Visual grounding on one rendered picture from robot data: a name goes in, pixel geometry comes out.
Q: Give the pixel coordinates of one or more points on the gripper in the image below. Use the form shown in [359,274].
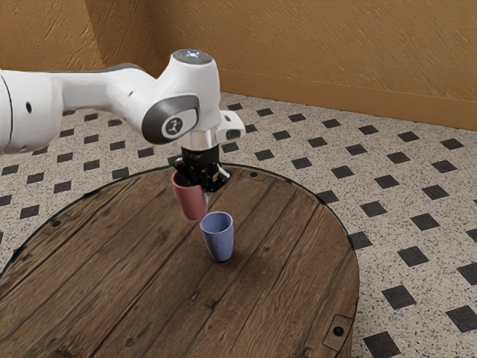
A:
[197,161]

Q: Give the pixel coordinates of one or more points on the pink cup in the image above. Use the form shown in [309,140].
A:
[191,201]

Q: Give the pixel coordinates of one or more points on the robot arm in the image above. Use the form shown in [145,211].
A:
[112,93]

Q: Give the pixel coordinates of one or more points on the blue cup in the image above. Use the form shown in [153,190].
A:
[218,235]

